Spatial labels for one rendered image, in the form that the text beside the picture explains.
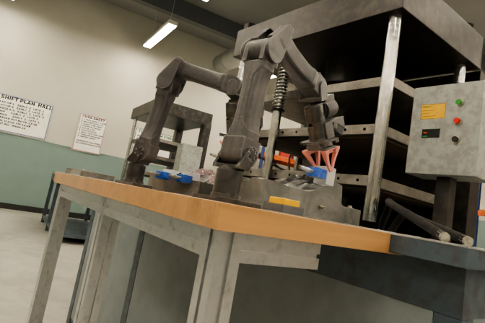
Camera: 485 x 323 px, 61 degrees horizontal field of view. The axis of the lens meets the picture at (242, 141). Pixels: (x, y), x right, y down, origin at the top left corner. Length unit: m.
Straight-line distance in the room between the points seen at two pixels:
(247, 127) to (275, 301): 0.47
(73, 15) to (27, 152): 2.76
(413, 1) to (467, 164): 0.80
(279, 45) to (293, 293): 0.61
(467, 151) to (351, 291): 1.04
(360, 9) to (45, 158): 7.01
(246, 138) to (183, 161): 4.80
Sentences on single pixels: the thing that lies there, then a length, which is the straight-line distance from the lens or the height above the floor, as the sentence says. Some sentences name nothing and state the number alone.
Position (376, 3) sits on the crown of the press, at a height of 1.86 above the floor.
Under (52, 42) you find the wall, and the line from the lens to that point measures 8.69.
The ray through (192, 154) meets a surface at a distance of 5.77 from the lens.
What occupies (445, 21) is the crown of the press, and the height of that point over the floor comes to 1.91.
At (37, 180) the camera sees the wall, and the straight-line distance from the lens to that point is 8.38.
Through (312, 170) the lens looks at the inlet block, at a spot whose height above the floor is 0.94.
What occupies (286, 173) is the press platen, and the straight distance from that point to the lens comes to 2.34.
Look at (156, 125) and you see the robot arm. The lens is 1.45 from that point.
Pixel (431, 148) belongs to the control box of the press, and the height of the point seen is 1.18.
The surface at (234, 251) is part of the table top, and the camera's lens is 0.64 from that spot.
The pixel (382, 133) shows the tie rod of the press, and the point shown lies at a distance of 1.93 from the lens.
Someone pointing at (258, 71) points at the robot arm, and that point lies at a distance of 0.99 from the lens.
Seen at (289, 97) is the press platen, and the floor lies 1.49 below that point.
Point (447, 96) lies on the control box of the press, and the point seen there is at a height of 1.41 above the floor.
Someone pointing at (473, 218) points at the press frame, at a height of 0.96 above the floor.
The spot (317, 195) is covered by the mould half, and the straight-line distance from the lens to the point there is 1.41.
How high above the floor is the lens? 0.80
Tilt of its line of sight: 9 degrees up
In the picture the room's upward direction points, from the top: 10 degrees clockwise
